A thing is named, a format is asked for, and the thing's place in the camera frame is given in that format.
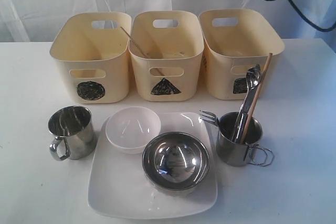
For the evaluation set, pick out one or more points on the wooden chopstick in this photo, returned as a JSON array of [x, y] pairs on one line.
[[258, 91], [139, 48]]

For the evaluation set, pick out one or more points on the steel fork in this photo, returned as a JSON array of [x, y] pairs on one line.
[[209, 117]]

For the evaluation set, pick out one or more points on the cream bin with square mark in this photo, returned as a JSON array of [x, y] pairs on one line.
[[234, 41]]

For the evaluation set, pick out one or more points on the cream bin with triangle mark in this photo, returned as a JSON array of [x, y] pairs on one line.
[[174, 41]]

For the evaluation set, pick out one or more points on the cream bin with circle mark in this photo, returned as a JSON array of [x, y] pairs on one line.
[[92, 56]]

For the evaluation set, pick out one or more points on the white plastic bowl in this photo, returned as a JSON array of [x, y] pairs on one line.
[[129, 130]]

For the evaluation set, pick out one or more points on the stainless steel bowl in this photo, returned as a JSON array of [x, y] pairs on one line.
[[175, 163]]

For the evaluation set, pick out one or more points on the white square plate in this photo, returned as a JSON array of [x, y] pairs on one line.
[[119, 188]]

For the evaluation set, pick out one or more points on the steel cup with wire handle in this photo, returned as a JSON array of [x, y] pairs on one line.
[[239, 155]]

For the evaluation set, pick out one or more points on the steel mug with solid handle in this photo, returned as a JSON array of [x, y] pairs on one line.
[[74, 136]]

